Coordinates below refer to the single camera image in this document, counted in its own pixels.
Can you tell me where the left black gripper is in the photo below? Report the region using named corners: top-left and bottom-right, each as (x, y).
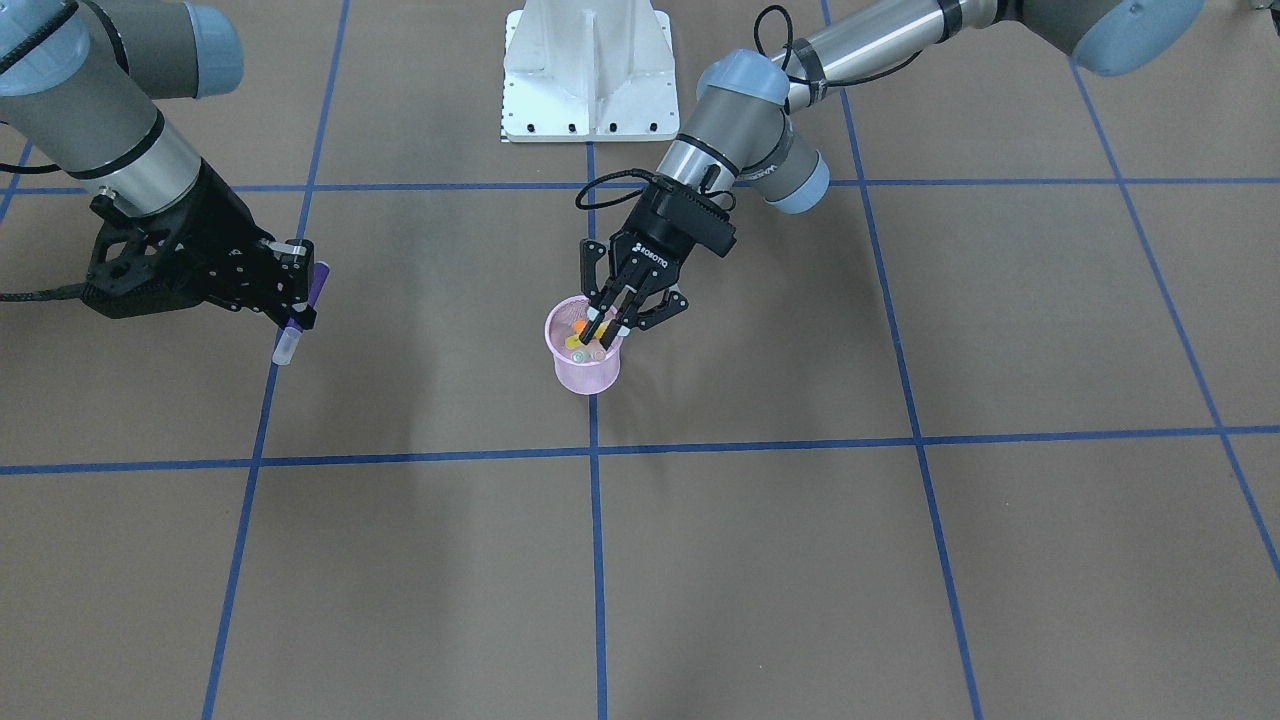
top-left (580, 176), bottom-right (736, 351)

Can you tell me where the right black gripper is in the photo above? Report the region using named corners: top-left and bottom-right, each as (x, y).
top-left (150, 161), bottom-right (317, 331)

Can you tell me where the yellow highlighter pen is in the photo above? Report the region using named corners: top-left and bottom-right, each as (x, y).
top-left (563, 334), bottom-right (593, 354)

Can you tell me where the purple highlighter pen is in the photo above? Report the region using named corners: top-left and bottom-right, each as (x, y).
top-left (273, 260), bottom-right (332, 366)

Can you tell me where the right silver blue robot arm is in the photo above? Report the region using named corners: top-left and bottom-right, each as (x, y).
top-left (3, 1), bottom-right (320, 331)

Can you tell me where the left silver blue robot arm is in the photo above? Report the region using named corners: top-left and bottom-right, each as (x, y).
top-left (579, 1), bottom-right (1203, 348)

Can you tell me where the pink mesh pen holder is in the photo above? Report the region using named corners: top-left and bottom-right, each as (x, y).
top-left (543, 295), bottom-right (623, 395)

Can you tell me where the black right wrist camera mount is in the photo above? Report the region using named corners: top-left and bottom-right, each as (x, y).
top-left (82, 192), bottom-right (243, 319)

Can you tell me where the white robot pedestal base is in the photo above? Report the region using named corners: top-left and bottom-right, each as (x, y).
top-left (500, 1), bottom-right (680, 143)

